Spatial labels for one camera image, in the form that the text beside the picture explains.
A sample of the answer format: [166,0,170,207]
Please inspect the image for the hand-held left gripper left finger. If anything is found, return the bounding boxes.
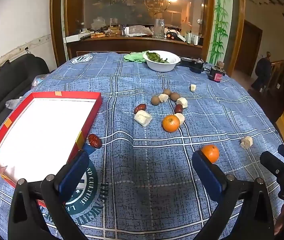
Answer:
[7,150,90,240]

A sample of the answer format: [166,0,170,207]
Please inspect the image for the wooden sideboard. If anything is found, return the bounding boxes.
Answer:
[65,36,204,60]

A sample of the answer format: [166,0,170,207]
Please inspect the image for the blue plaid tablecloth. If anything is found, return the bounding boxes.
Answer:
[0,51,284,240]

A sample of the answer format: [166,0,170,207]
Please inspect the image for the brown wooden door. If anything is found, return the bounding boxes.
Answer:
[233,20,263,78]

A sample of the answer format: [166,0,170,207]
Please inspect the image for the glass pitcher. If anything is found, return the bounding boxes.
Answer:
[153,19,165,39]

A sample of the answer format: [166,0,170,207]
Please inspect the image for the wooden framed glass partition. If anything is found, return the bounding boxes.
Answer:
[50,0,245,68]

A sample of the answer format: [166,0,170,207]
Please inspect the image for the black sofa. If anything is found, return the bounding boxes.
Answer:
[0,54,50,153]

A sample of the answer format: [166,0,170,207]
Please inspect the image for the wooden stair railing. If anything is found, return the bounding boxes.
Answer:
[267,51,284,93]

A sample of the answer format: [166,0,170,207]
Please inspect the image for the red shallow cardboard box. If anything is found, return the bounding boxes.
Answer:
[0,92,103,207]

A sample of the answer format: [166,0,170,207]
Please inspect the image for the green cloth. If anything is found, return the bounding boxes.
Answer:
[124,52,147,63]

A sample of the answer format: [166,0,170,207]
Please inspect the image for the plastic bag with blue print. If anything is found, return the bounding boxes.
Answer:
[30,74,50,88]

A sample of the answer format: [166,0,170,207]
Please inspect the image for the red black small device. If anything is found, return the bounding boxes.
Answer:
[208,62,226,83]

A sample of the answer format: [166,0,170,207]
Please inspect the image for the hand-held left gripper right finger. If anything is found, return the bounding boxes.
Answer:
[191,151,275,240]

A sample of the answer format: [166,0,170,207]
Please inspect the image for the leafy greens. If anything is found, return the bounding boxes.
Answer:
[146,52,169,63]

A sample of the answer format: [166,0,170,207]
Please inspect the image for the white flat box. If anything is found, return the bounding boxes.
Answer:
[64,34,92,43]

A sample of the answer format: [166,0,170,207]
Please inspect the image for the white bowl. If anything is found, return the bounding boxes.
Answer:
[143,51,181,72]

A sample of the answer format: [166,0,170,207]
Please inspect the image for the orange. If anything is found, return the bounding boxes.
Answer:
[162,114,180,133]
[201,144,220,164]

